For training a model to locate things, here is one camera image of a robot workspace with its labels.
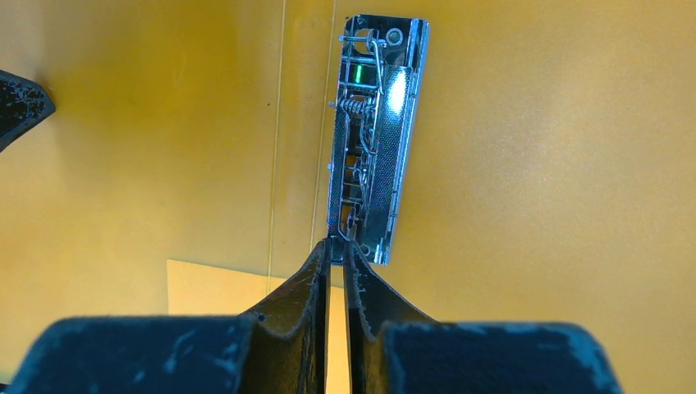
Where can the metal folder clip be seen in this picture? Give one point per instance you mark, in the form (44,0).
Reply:
(378,84)

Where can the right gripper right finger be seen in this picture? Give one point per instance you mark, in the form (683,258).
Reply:
(396,348)

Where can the orange plastic folder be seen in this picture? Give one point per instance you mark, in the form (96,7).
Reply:
(551,174)

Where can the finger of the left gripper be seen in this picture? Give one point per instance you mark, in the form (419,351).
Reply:
(24,104)

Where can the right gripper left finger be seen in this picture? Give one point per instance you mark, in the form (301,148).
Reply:
(278,345)

